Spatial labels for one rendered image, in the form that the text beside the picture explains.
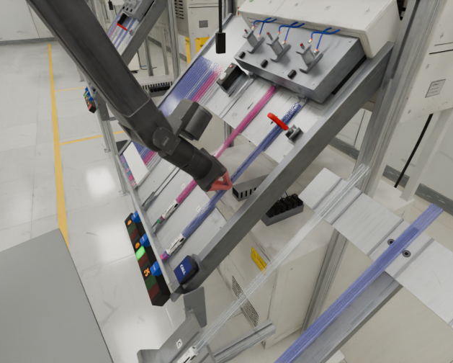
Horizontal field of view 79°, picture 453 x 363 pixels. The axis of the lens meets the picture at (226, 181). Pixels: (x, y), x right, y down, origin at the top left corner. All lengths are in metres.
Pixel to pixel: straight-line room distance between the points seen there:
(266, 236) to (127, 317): 0.87
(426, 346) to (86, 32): 1.65
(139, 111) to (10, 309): 0.69
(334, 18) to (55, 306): 0.98
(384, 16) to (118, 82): 0.51
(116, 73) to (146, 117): 0.08
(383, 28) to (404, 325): 1.33
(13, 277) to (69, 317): 0.25
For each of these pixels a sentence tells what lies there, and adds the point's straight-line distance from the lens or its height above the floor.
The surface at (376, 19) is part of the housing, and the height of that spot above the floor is 1.24.
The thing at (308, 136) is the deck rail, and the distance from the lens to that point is 0.62.
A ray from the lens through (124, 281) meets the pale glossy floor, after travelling 1.66.
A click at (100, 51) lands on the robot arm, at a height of 1.22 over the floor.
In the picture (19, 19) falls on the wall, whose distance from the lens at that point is 9.26.
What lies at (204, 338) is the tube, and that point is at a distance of 0.55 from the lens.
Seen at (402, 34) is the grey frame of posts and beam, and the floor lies 1.22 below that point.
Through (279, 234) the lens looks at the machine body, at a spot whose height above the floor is 0.62.
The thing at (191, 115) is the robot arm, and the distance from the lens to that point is 0.55.
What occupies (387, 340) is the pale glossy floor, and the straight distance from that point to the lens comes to 1.60.
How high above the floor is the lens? 1.30
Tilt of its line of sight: 36 degrees down
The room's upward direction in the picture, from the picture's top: straight up
